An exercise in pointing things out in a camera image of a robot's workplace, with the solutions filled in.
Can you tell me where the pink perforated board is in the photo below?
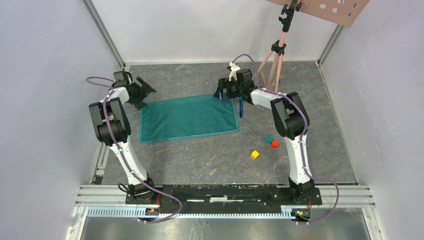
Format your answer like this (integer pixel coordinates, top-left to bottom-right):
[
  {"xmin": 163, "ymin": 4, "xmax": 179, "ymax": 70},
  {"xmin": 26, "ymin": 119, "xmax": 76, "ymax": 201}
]
[{"xmin": 264, "ymin": 0, "xmax": 371, "ymax": 29}]

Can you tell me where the teal cloth napkin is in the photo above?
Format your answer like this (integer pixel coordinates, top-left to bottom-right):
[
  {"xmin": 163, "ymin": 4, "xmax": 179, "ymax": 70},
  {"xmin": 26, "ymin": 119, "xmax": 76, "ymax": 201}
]
[{"xmin": 139, "ymin": 95, "xmax": 240, "ymax": 144}]

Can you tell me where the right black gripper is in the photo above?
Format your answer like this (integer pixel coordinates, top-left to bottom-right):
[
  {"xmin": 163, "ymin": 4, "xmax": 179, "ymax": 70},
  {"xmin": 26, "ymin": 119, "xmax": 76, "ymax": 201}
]
[{"xmin": 214, "ymin": 77, "xmax": 244, "ymax": 100}]

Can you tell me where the pink tripod stand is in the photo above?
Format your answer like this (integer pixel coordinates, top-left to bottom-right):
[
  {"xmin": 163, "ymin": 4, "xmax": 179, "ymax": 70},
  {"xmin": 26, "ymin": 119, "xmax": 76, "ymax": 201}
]
[{"xmin": 252, "ymin": 0, "xmax": 303, "ymax": 92}]

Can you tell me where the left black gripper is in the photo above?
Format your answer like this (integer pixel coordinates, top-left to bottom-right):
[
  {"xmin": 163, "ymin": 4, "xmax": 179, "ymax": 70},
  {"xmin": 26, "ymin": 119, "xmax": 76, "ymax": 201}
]
[{"xmin": 127, "ymin": 77, "xmax": 156, "ymax": 111}]

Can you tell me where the red small cube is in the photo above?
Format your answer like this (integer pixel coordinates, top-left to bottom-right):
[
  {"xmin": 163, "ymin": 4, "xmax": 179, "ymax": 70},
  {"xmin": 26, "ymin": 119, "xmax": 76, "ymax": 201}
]
[{"xmin": 271, "ymin": 140, "xmax": 279, "ymax": 148}]

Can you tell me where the teal small cube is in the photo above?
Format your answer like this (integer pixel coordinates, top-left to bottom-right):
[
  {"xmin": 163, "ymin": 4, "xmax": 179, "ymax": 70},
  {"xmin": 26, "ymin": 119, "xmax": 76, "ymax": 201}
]
[{"xmin": 266, "ymin": 136, "xmax": 273, "ymax": 144}]

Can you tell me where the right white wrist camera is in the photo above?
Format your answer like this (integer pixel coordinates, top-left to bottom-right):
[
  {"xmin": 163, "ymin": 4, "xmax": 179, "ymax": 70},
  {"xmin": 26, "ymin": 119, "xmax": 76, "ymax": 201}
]
[{"xmin": 227, "ymin": 61, "xmax": 241, "ymax": 82}]

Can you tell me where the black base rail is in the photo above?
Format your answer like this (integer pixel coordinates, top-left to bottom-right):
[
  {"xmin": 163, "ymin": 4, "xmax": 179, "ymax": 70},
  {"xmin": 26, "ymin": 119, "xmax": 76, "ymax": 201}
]
[{"xmin": 118, "ymin": 183, "xmax": 323, "ymax": 223}]

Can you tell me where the yellow small cube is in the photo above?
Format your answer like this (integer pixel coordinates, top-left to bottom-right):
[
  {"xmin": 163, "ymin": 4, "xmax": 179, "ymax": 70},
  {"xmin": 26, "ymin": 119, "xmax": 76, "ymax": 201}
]
[{"xmin": 250, "ymin": 150, "xmax": 260, "ymax": 160}]

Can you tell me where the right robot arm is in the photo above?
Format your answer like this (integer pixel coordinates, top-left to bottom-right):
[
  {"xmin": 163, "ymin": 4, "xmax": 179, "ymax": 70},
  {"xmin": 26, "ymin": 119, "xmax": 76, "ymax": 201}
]
[{"xmin": 213, "ymin": 68, "xmax": 315, "ymax": 204}]

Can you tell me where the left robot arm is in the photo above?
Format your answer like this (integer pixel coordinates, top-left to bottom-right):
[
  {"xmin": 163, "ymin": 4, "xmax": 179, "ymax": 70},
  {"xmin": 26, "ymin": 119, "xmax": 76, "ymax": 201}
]
[{"xmin": 88, "ymin": 70, "xmax": 158, "ymax": 204}]

